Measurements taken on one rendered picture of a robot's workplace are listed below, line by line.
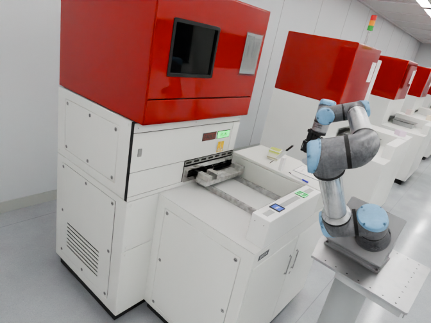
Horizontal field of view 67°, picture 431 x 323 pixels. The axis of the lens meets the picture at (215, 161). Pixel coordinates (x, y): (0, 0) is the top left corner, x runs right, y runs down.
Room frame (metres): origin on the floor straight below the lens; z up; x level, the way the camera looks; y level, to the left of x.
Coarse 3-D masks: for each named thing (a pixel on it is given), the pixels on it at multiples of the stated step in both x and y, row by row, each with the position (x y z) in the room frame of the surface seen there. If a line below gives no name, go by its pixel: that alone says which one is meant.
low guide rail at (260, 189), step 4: (236, 176) 1.92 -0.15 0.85; (240, 176) 1.92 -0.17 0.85; (236, 180) 1.91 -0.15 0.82; (240, 180) 1.90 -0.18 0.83; (244, 180) 1.88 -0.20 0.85; (244, 184) 1.87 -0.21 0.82; (248, 184) 1.86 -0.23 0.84; (252, 184) 1.84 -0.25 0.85; (256, 188) 1.82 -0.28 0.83; (260, 188) 1.81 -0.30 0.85; (264, 188) 1.81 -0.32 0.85; (260, 192) 1.80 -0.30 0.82; (264, 192) 1.79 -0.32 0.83; (268, 192) 1.77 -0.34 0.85; (272, 192) 1.77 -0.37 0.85; (268, 196) 1.77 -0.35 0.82; (272, 196) 1.76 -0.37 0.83; (276, 196) 1.74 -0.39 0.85; (280, 196) 1.74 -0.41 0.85
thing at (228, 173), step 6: (228, 168) 1.94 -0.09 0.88; (234, 168) 1.96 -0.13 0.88; (222, 174) 1.82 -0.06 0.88; (228, 174) 1.84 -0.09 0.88; (234, 174) 1.88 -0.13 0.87; (240, 174) 1.93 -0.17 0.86; (198, 180) 1.70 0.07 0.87; (204, 180) 1.69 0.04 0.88; (216, 180) 1.74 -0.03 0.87; (222, 180) 1.78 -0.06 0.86
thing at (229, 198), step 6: (204, 186) 1.71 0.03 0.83; (210, 186) 1.69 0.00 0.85; (216, 192) 1.66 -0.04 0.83; (222, 192) 1.64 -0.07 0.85; (228, 198) 1.61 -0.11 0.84; (234, 198) 1.60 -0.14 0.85; (234, 204) 1.58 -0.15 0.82; (240, 204) 1.56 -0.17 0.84; (246, 204) 1.56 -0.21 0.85; (246, 210) 1.53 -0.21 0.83; (252, 210) 1.52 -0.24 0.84
